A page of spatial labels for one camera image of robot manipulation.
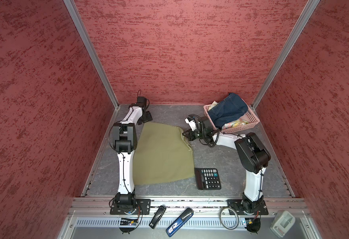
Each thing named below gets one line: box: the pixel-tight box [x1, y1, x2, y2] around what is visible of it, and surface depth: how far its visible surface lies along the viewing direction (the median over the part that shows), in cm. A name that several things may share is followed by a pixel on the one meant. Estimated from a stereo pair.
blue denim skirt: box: [207, 92, 249, 130], surface depth 109 cm
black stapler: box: [148, 205, 167, 230], surface depth 70 cm
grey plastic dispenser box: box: [270, 209, 296, 239], surface depth 69 cm
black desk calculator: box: [194, 167, 222, 191], surface depth 83 cm
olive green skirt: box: [132, 121, 195, 185], surface depth 95 cm
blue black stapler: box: [166, 207, 194, 238], surface depth 69 cm
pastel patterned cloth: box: [221, 118, 249, 129], surface depth 102 cm
